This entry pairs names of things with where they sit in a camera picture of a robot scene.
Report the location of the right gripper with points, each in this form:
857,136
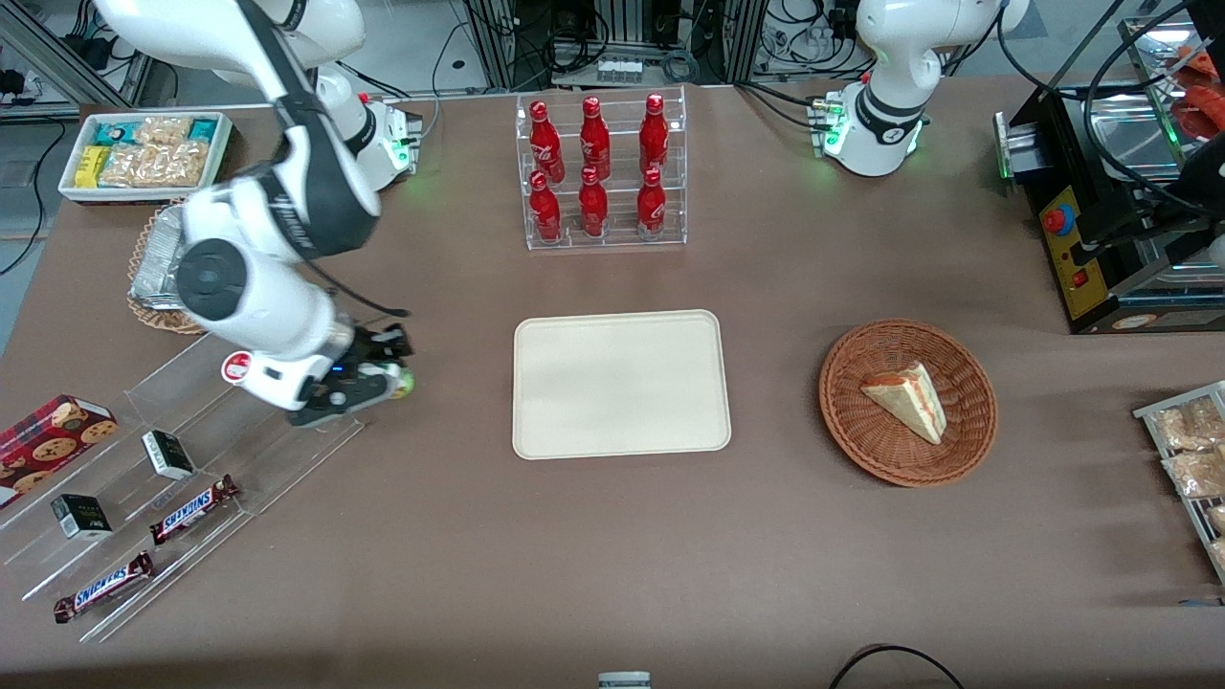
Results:
371,345

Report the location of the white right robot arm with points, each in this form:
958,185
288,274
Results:
249,287

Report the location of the aluminium foil tray stack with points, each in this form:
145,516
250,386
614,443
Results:
158,258

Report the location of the cream plastic tray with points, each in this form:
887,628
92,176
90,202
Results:
620,385

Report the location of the tray of bagged snacks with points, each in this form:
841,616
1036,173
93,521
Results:
1163,413

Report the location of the clear acrylic stepped shelf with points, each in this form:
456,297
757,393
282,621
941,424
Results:
258,469

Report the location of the small black box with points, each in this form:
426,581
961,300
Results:
169,455
81,518

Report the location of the light wicker basket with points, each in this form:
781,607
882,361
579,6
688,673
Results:
158,319

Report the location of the snickers chocolate bar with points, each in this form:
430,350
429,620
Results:
103,588
191,510

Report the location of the red cola bottle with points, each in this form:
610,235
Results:
545,144
592,209
654,139
545,212
651,207
594,142

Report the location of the white plastic snack bin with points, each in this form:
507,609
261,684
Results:
222,163

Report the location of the clear acrylic bottle rack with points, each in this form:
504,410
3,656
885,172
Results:
617,244

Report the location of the teal snack packet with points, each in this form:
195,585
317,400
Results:
115,132
202,131

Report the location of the large clear cracker bag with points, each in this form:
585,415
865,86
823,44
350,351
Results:
158,166

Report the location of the small clear cracker bag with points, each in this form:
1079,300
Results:
163,131

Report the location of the red plaid cookie box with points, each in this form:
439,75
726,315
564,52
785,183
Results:
48,445

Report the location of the yellow snack packet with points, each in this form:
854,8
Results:
91,166

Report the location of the white power strip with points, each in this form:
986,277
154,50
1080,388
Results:
619,71

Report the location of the grey device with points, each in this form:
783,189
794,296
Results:
624,680

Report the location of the brown wicker basket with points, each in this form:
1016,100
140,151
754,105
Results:
861,440

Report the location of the wrapped triangle sandwich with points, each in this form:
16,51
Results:
909,400

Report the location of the red emergency stop button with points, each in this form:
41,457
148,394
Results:
1057,220

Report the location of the black sealing machine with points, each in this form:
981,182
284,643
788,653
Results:
1110,239

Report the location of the clear snack bag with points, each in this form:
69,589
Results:
1187,426
1219,555
1216,519
1196,474

